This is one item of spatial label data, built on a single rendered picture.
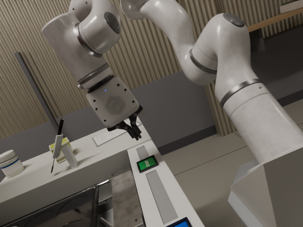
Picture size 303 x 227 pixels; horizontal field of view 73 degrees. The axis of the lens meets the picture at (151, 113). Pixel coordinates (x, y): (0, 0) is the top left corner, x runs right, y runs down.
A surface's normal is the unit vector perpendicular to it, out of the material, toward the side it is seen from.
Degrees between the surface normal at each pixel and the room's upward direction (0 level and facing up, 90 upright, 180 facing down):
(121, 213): 0
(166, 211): 0
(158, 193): 0
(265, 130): 53
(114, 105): 90
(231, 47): 84
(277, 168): 90
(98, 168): 90
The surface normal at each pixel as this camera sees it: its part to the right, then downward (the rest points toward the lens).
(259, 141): -0.85, 0.07
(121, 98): 0.27, 0.18
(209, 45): -0.82, 0.39
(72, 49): -0.14, 0.42
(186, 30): 0.63, 0.27
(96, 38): -0.06, 0.65
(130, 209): -0.33, -0.90
